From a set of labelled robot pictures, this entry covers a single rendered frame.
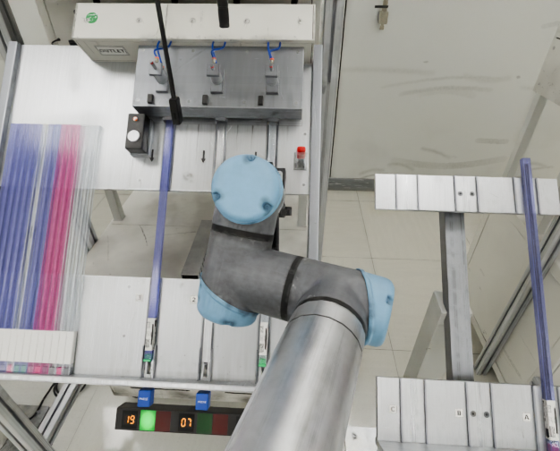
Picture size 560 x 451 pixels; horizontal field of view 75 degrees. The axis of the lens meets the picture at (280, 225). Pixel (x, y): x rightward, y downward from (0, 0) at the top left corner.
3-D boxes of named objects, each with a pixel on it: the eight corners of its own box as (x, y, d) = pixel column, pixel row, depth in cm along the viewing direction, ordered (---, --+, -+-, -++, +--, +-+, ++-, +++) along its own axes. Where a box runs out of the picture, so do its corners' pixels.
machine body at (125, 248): (301, 414, 135) (309, 301, 99) (117, 404, 138) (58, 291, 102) (302, 287, 188) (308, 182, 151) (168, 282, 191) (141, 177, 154)
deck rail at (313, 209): (313, 385, 73) (315, 395, 67) (303, 385, 73) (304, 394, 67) (320, 61, 85) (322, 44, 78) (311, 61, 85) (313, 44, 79)
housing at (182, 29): (311, 80, 85) (314, 39, 71) (106, 77, 87) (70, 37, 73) (311, 48, 86) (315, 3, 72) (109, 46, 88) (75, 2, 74)
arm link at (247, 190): (199, 222, 38) (215, 141, 38) (220, 221, 49) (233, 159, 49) (272, 237, 38) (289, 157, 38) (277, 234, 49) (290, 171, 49)
